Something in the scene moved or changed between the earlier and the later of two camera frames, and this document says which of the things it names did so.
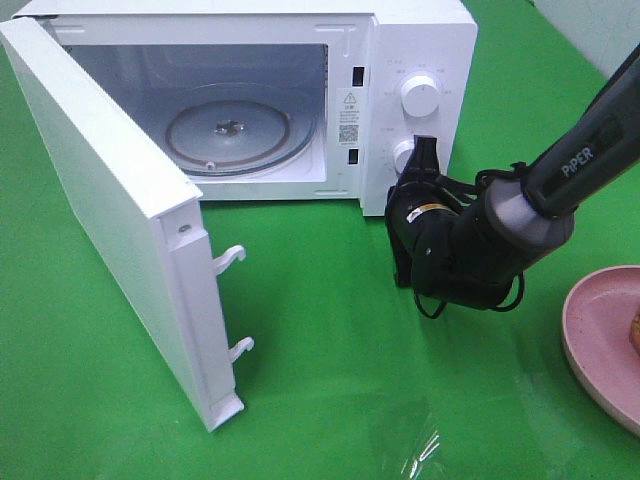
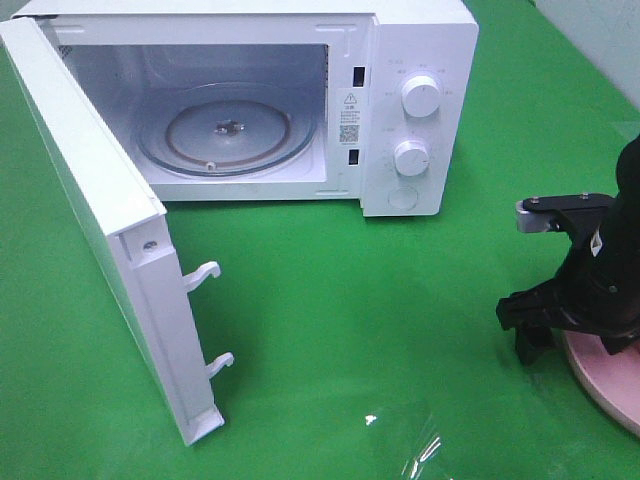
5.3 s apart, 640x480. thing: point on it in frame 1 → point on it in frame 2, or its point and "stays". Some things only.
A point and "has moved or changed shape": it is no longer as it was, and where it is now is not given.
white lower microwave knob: x=402 y=152 stays
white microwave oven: x=282 y=100 stays
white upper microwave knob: x=419 y=96 stays
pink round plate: x=596 y=329 stays
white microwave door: x=146 y=215 has moved or changed shape
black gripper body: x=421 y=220 → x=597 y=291
